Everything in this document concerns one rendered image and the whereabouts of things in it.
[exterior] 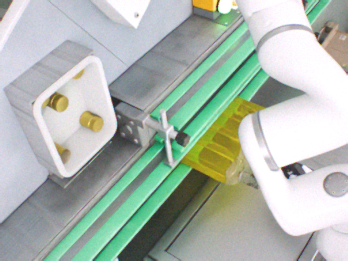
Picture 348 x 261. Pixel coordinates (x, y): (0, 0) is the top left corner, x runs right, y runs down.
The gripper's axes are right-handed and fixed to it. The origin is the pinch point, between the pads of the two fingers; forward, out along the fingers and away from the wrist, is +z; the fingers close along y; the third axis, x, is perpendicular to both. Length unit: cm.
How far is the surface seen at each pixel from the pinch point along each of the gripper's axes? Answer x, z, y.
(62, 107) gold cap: 35, 26, 27
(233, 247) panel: 16.9, -3.4, -12.1
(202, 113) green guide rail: 4.2, 20.8, 6.6
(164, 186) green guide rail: 21.3, 15.9, -2.6
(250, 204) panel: 5.5, 2.5, -12.4
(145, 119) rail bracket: 20.1, 20.2, 16.6
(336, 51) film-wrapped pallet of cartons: -327, 176, -241
